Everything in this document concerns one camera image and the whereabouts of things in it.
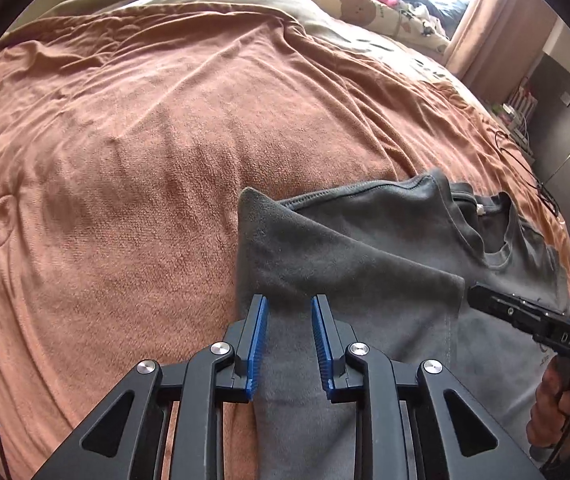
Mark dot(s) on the cluttered bedside shelf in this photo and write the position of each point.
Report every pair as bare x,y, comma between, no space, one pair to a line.
517,115

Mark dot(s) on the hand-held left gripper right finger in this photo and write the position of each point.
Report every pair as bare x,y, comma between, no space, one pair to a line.
322,345

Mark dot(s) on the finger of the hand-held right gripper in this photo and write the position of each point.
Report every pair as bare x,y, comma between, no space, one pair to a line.
510,307

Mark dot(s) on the brown fleece blanket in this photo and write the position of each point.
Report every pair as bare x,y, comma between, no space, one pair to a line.
140,160

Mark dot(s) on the black clothes pile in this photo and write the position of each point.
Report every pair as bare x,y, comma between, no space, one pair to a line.
440,7

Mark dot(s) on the pink curtain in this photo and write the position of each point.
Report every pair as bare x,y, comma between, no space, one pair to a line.
500,20

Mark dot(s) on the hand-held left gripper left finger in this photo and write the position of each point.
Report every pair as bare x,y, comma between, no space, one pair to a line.
260,345

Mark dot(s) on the bear print pillow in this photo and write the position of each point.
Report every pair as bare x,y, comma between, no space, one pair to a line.
365,7

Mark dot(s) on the grey fleece T-shirt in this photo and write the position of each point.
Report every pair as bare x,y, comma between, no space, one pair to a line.
390,260

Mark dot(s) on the person's right hand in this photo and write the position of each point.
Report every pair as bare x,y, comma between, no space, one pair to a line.
545,420

